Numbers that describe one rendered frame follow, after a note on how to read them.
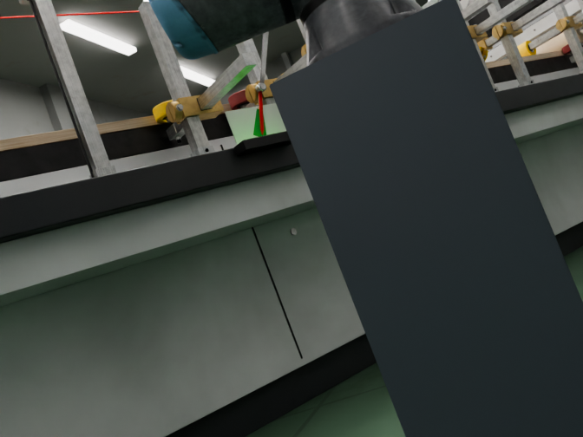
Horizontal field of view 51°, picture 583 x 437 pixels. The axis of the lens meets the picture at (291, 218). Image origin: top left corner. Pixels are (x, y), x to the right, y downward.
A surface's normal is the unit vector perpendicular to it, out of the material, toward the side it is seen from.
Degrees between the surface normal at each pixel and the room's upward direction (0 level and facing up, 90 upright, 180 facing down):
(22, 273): 90
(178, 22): 127
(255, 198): 90
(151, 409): 90
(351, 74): 90
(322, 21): 70
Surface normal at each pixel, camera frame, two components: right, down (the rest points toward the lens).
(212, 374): 0.54, -0.27
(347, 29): -0.47, -0.26
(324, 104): -0.30, 0.04
